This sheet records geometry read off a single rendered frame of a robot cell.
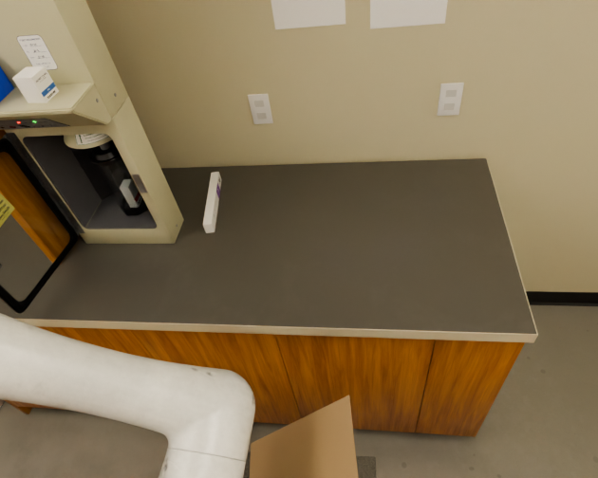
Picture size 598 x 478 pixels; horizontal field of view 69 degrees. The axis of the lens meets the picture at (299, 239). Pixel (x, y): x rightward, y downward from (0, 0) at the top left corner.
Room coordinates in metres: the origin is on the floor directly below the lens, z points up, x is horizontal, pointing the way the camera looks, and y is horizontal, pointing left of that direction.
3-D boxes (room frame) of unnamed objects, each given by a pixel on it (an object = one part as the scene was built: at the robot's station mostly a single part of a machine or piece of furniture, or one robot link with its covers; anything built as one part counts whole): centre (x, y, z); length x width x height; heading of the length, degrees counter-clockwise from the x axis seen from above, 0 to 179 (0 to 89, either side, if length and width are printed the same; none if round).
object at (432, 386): (1.07, 0.37, 0.45); 2.05 x 0.67 x 0.90; 76
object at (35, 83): (0.98, 0.51, 1.54); 0.05 x 0.05 x 0.06; 71
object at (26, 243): (0.93, 0.77, 1.19); 0.30 x 0.01 x 0.40; 159
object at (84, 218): (1.17, 0.53, 1.19); 0.26 x 0.24 x 0.35; 76
